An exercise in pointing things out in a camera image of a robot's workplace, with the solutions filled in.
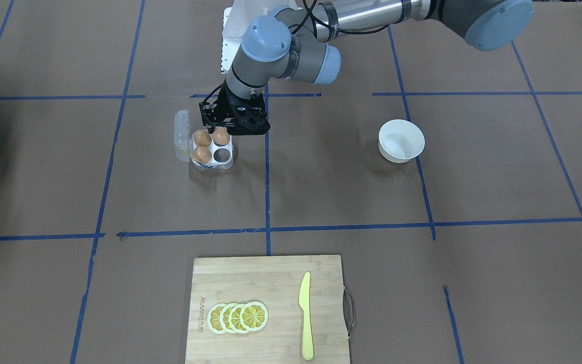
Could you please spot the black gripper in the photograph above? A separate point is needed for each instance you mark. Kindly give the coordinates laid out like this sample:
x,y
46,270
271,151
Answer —
x,y
228,102

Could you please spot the brown egg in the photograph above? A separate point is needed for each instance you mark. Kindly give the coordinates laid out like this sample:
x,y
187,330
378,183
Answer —
x,y
221,137
202,155
202,138

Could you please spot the clear plastic egg box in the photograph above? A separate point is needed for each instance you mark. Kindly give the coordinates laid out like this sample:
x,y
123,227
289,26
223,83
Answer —
x,y
223,157

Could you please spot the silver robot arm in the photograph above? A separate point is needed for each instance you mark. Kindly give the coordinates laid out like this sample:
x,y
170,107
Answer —
x,y
278,39

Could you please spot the brown egg in box front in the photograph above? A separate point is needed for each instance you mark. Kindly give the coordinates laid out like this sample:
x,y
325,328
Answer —
x,y
202,155

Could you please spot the white bowl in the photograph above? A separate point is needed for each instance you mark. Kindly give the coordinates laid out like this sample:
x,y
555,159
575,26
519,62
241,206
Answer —
x,y
400,141

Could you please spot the wooden cutting board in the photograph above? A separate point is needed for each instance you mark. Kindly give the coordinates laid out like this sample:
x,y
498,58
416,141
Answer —
x,y
274,281

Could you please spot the yellow plastic knife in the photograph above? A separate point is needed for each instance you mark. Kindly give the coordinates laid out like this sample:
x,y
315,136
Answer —
x,y
307,345

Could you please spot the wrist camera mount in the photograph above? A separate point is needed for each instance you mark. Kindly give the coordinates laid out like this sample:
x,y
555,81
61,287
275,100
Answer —
x,y
261,124

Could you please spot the white pedestal column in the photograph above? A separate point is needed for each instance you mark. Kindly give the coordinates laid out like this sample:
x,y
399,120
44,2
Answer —
x,y
235,22

